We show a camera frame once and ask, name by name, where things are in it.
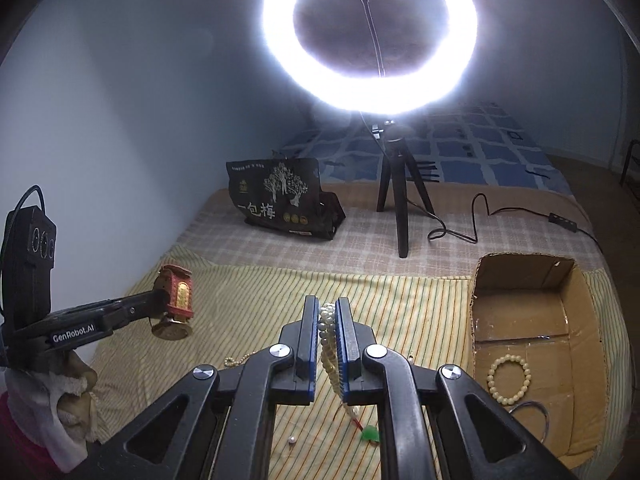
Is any black tripod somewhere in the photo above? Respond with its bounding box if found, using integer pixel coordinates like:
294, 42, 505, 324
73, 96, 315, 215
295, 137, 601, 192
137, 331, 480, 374
375, 118, 435, 260

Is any blue checked blanket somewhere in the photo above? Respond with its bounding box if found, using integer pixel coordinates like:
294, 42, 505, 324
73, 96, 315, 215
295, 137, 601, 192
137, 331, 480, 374
276, 102, 574, 197

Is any black power cable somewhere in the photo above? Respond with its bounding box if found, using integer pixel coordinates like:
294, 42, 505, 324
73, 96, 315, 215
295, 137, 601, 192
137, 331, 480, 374
369, 110, 603, 253

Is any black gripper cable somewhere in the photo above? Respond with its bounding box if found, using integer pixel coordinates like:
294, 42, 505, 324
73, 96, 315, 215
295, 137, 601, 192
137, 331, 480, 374
0, 185, 49, 286

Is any black printed snack bag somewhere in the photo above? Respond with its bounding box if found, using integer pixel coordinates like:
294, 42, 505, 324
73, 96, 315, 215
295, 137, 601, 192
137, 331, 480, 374
225, 157, 347, 241

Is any cream bead bracelet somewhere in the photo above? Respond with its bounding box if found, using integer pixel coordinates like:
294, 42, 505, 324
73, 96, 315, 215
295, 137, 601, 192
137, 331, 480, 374
486, 353, 533, 407

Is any cardboard box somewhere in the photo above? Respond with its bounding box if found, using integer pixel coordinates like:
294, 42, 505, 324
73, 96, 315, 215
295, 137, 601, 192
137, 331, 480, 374
468, 252, 612, 455

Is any dark metal frame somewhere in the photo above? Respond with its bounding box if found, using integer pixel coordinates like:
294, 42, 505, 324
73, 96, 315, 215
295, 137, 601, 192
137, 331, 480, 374
606, 139, 640, 187

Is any person's left forearm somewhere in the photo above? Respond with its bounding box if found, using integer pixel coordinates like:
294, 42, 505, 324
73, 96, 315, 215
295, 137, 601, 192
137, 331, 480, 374
0, 367, 91, 480

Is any red gold lantern ornament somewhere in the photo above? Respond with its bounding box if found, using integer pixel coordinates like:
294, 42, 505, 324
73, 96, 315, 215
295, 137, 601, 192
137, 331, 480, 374
151, 263, 195, 344

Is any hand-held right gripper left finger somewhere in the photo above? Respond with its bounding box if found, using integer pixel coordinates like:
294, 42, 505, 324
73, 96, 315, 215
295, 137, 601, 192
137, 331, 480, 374
87, 295, 320, 480

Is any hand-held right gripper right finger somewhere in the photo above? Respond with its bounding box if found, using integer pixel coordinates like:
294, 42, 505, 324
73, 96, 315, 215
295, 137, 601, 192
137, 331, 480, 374
336, 296, 581, 480

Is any white ring light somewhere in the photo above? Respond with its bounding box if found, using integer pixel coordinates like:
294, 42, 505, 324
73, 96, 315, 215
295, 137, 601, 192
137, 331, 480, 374
262, 0, 479, 115

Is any thin blue cord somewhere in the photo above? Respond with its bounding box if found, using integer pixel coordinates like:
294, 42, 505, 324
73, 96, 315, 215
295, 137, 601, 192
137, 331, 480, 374
509, 400, 552, 442

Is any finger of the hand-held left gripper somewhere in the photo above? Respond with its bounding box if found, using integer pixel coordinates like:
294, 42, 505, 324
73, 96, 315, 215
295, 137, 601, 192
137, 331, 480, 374
107, 287, 170, 331

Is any white pearl bead necklace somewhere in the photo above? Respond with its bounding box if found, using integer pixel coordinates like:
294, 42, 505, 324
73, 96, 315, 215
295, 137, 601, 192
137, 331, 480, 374
224, 302, 383, 447

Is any person's left hand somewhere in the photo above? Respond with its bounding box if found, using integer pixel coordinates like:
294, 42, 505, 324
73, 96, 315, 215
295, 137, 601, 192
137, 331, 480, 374
52, 349, 101, 445

